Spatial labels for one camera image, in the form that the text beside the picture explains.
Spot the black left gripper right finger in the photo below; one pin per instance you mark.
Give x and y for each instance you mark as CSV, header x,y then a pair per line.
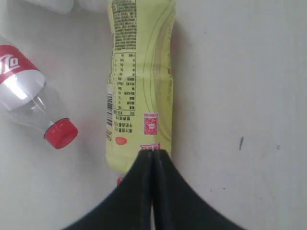
x,y
176,205

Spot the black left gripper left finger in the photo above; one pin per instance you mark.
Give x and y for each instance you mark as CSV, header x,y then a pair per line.
x,y
128,206

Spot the yellow label bottle red cap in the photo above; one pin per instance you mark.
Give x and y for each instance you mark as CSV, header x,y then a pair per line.
x,y
140,83

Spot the clear cola bottle red label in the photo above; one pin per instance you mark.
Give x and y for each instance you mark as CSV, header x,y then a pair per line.
x,y
28,99

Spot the white fruit label bottle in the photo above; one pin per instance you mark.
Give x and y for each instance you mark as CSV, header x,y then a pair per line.
x,y
66,6

